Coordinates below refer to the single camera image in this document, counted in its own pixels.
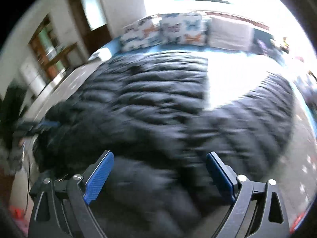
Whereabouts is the black puffer jacket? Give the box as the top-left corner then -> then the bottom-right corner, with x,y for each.
32,52 -> 297,238

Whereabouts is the black cable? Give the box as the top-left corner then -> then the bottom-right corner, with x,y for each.
22,148 -> 32,211

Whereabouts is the white small refrigerator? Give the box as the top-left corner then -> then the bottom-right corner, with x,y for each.
20,61 -> 46,97

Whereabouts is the plain white pillow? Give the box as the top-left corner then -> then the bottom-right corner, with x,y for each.
207,16 -> 254,52

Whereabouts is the left butterfly pillow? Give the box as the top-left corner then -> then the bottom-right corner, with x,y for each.
120,15 -> 162,52

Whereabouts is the wooden display cabinet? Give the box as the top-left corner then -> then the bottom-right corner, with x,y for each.
29,14 -> 65,81

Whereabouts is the right butterfly pillow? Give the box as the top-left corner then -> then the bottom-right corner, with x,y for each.
159,12 -> 207,46

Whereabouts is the dark wooden door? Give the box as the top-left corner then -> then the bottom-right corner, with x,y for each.
68,0 -> 112,55

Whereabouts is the wooden side table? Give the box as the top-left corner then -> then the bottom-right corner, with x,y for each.
42,42 -> 85,80

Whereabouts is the butterfly pillow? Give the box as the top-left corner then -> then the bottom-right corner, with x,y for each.
120,15 -> 162,52
159,12 -> 207,46

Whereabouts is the grey star quilted mattress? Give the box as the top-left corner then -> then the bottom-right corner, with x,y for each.
23,52 -> 317,228

